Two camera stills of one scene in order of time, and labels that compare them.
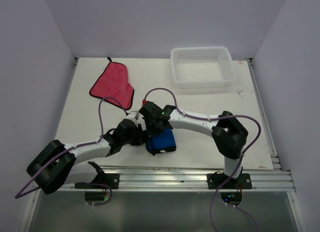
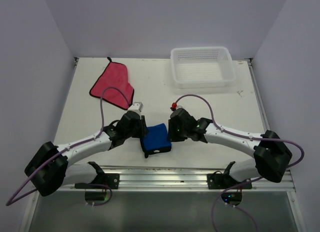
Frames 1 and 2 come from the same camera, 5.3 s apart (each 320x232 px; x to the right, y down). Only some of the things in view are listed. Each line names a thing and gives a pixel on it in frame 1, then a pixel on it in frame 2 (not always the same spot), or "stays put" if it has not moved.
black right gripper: x=151 y=132 → x=171 y=134
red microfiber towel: x=113 y=83 stays put
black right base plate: x=215 y=181 stays put
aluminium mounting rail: x=195 y=178 stays put
